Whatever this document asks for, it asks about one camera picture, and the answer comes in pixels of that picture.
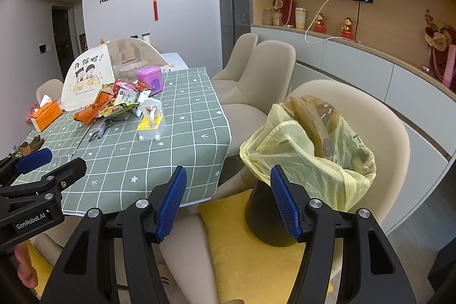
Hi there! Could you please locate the yellow snack wrapper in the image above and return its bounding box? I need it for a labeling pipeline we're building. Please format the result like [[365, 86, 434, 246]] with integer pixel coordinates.
[[98, 103, 138, 119]]

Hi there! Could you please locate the red gold snack bag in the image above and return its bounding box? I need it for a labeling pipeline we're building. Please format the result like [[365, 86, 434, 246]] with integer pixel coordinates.
[[113, 79, 151, 97]]

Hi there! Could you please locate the green white snack package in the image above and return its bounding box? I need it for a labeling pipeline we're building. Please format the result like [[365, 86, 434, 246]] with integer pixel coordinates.
[[113, 89, 151, 109]]

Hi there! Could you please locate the black trash bin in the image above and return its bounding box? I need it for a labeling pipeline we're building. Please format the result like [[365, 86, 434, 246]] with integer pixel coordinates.
[[244, 181, 297, 247]]

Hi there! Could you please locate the yellow trash bag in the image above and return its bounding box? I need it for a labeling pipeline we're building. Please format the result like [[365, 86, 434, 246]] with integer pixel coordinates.
[[240, 95, 376, 211]]

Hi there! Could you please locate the left hand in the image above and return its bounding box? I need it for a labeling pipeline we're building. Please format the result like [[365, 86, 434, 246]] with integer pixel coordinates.
[[14, 242, 38, 289]]

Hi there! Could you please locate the orange tissue box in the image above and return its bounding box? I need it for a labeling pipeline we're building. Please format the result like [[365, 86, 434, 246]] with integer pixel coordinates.
[[31, 100, 63, 132]]

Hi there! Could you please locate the green checked tablecloth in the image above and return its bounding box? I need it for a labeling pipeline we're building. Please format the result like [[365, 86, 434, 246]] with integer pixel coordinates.
[[16, 67, 231, 216]]

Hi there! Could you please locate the yellow seat cushion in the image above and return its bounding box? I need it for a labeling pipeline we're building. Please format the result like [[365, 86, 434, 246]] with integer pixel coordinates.
[[198, 190, 305, 304]]

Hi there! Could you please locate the orange pouch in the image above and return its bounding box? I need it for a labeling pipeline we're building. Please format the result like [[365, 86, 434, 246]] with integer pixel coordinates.
[[73, 88, 114, 125]]

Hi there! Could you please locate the beige chair left side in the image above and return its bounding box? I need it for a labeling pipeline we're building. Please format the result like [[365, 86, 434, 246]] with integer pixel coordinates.
[[36, 79, 63, 103]]

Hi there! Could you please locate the white yellow toy chair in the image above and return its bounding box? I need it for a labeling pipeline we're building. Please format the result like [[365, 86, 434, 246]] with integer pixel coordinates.
[[137, 97, 166, 141]]

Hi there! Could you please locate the mesh food cover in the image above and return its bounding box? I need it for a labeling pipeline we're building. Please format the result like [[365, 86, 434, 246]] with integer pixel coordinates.
[[60, 38, 171, 111]]

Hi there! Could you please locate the purple toy bin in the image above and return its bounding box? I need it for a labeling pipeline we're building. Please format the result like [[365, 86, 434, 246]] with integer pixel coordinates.
[[136, 66, 163, 95]]

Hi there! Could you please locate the beige dining chair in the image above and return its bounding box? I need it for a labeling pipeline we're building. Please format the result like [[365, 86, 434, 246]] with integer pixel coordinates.
[[213, 39, 298, 116], [212, 33, 258, 82]]

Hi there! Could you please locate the beige dining chair far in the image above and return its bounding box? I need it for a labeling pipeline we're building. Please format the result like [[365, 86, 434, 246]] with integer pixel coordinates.
[[212, 33, 258, 82]]

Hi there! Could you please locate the white sideboard cabinet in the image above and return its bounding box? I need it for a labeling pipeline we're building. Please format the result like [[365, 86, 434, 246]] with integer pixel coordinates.
[[251, 26, 455, 232]]

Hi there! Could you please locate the red figurine right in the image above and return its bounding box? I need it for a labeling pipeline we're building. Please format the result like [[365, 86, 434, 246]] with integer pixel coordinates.
[[340, 17, 355, 40]]

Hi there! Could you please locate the red figurine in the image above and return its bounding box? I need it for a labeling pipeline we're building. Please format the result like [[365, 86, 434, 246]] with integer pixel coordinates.
[[340, 17, 355, 40], [312, 13, 327, 34]]

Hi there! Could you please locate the red figurine left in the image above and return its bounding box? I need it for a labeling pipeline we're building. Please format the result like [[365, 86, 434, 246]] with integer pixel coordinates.
[[312, 13, 327, 34]]

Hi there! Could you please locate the red gift bag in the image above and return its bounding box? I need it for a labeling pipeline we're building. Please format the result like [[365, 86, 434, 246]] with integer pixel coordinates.
[[281, 0, 296, 28]]

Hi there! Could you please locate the yellow white cup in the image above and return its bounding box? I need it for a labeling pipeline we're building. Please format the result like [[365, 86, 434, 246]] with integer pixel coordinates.
[[295, 7, 307, 30]]

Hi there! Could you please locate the flower bouquet decoration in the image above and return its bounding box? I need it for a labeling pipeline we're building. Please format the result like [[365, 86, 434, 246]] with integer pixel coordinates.
[[421, 10, 455, 90]]

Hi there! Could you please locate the black grey strap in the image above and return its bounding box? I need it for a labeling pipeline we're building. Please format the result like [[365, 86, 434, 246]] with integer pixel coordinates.
[[87, 118, 115, 143]]

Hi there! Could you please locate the white charger cable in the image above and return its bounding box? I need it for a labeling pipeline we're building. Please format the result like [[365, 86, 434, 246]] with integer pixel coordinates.
[[304, 0, 352, 46]]

